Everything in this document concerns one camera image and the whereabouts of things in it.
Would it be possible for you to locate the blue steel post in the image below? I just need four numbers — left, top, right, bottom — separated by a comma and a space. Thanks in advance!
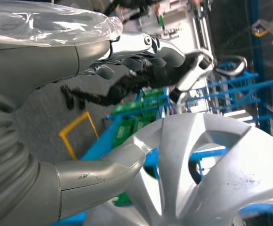
249, 0, 271, 132

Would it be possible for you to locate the green plastic folding crate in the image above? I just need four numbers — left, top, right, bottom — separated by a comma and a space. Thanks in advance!
112, 117, 155, 148
112, 87, 170, 117

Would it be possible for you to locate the blue metal shelf rack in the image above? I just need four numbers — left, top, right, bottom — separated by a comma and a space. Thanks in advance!
51, 70, 273, 226

